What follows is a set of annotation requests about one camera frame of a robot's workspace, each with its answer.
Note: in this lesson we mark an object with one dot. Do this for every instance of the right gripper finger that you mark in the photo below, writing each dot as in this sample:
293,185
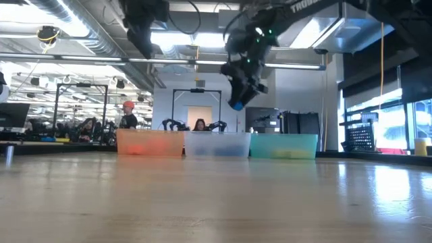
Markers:
249,95
237,92

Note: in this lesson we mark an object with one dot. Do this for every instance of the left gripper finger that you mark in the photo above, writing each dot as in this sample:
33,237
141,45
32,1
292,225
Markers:
137,38
148,37

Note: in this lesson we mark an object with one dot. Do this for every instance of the small blue toy block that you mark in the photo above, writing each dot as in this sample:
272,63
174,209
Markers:
238,106

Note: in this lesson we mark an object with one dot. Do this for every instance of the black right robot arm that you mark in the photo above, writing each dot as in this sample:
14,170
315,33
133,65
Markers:
283,17

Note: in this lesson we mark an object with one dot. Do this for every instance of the black background robot arm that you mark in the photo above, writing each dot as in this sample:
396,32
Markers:
173,125
217,126

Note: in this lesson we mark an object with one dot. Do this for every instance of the dark shelf unit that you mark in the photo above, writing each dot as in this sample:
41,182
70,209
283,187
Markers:
263,119

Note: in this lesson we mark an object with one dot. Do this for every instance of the green translucent plastic bin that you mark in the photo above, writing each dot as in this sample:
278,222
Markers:
263,141

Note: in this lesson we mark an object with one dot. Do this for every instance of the person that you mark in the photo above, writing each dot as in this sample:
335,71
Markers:
88,126
128,119
200,126

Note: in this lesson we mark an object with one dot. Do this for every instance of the long ceiling light tube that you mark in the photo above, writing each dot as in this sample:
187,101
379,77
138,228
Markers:
91,58

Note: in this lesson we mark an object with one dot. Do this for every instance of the clear plastic bin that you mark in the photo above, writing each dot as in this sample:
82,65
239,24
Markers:
217,140

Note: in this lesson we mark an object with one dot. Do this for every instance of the black cabinet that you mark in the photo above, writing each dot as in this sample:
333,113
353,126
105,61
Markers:
303,123

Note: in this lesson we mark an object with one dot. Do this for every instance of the orange translucent plastic bin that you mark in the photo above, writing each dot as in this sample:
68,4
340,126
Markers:
175,138

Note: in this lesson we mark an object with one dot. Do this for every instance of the black perforated basket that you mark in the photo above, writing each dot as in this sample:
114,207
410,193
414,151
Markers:
361,138

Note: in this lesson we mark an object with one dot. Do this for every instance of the black monitor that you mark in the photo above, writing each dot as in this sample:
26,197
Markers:
13,114

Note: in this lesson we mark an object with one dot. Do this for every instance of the yellow cup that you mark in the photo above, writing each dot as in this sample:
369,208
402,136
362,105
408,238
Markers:
422,146

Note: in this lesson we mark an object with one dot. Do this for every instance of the black workstation frame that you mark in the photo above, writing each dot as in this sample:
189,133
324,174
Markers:
82,85
197,90

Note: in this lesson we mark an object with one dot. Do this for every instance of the silver metal post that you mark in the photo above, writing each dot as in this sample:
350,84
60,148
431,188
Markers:
9,155

